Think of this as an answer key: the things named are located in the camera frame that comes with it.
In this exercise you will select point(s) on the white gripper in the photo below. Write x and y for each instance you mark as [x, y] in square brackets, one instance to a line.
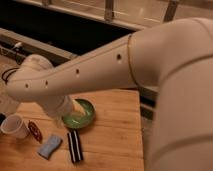
[58, 106]

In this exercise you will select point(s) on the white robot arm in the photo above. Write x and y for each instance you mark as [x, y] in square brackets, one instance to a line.
[176, 57]

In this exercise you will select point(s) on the green ceramic bowl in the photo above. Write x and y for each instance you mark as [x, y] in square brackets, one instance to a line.
[76, 120]

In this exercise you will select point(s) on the black white striped block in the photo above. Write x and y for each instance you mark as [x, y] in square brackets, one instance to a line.
[75, 146]

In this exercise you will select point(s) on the blue sponge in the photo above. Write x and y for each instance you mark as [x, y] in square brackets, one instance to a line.
[47, 148]

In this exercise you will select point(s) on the white plastic cup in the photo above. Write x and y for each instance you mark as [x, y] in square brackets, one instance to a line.
[14, 125]

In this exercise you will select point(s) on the white plug on rail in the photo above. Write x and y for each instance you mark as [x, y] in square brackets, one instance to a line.
[18, 45]

